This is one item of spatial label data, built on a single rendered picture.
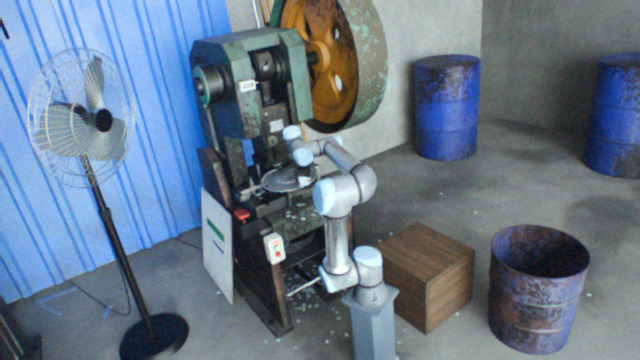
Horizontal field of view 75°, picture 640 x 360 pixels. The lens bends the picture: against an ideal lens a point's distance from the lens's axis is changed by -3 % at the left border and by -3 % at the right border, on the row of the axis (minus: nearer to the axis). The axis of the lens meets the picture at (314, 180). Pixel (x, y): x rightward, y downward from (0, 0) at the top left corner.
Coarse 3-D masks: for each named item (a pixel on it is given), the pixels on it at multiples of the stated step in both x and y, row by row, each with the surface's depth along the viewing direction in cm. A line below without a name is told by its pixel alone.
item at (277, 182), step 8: (264, 176) 227; (272, 176) 227; (280, 176) 224; (288, 176) 222; (312, 176) 220; (264, 184) 220; (272, 184) 218; (280, 184) 217; (288, 184) 216; (296, 184) 214
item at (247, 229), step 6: (252, 216) 207; (240, 222) 202; (246, 222) 202; (252, 222) 202; (258, 222) 204; (240, 228) 200; (246, 228) 201; (252, 228) 203; (258, 228) 205; (240, 234) 203; (246, 234) 202; (252, 234) 204; (258, 234) 208; (258, 240) 210
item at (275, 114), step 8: (264, 104) 210; (272, 104) 210; (280, 104) 210; (264, 112) 207; (272, 112) 209; (280, 112) 212; (272, 120) 211; (280, 120) 213; (272, 128) 212; (280, 128) 215; (272, 136) 212; (280, 136) 216; (256, 144) 224; (272, 144) 214; (280, 144) 215; (264, 152) 218; (272, 152) 216; (280, 152) 214
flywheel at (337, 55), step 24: (288, 0) 226; (312, 0) 214; (288, 24) 236; (312, 24) 221; (336, 24) 204; (312, 48) 222; (336, 48) 211; (336, 72) 218; (312, 96) 245; (336, 96) 225; (336, 120) 227
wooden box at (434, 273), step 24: (408, 240) 234; (432, 240) 231; (456, 240) 228; (384, 264) 225; (408, 264) 215; (432, 264) 213; (456, 264) 213; (408, 288) 215; (432, 288) 206; (456, 288) 220; (408, 312) 222; (432, 312) 213
